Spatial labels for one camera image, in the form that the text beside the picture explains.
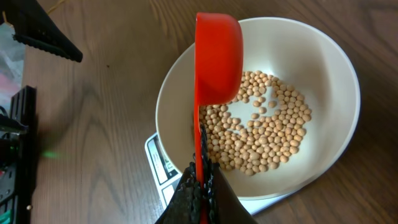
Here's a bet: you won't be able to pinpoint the white digital kitchen scale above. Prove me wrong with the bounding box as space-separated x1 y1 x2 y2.
144 133 295 215

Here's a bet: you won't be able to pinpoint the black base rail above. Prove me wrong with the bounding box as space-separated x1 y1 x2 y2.
1 86 36 224

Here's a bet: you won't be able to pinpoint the cream plastic bowl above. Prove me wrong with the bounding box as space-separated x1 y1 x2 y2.
155 17 361 200

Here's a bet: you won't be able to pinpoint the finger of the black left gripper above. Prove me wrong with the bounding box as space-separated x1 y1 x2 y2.
1 0 83 62

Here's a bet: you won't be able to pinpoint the soybeans in bowl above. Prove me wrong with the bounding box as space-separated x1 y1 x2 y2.
199 70 312 176

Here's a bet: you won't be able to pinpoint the red plastic measuring scoop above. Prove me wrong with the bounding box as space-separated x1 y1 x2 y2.
193 12 243 223

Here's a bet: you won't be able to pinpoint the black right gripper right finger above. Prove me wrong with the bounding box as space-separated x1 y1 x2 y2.
200 125 256 224

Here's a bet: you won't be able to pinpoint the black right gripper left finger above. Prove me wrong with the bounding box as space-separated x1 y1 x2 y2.
155 162 201 224

